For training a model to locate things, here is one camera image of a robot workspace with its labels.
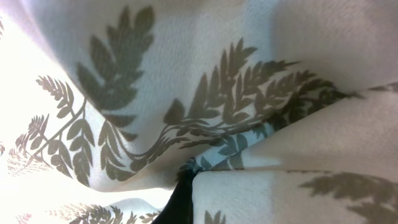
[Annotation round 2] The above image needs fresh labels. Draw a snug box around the white fern print dress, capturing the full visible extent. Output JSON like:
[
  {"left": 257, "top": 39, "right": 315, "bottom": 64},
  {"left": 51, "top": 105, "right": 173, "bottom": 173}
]
[{"left": 1, "top": 0, "right": 397, "bottom": 223}]

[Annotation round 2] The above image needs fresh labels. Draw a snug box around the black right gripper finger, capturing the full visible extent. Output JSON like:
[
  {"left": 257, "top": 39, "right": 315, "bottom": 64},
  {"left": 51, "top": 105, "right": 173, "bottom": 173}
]
[{"left": 152, "top": 170, "right": 196, "bottom": 224}]

